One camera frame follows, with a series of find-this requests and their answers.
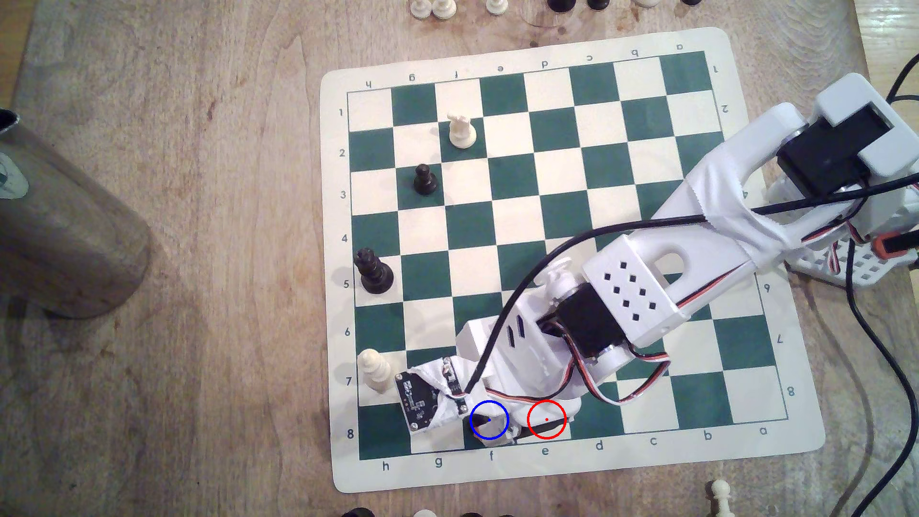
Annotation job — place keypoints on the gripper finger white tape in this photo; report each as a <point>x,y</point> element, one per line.
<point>468,425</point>
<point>553,402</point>

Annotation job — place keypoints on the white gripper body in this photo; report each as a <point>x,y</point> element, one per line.
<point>519,421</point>

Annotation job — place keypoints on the white lattice robot base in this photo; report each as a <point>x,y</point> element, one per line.
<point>861,266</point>

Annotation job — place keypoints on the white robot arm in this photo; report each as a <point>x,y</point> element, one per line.
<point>718,237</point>

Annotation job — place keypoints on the tall white chess piece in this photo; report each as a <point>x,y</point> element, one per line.
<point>376,370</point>

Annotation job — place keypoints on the black chess queen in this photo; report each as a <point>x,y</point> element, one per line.
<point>373,271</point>

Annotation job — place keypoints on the green and cream chess mat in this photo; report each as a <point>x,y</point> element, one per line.
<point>574,179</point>

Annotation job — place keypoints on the white chess knight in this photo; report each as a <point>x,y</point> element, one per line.
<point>462,129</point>

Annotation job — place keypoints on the orange clamp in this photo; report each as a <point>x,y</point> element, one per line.
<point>897,244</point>

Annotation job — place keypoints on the taped gripper camera board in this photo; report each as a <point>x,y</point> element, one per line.
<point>423,398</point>

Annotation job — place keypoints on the brown cylindrical post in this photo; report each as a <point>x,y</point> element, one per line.
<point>57,230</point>

